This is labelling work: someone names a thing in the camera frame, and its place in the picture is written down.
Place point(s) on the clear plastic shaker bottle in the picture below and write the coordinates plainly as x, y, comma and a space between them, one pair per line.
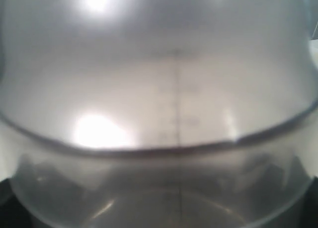
158, 113

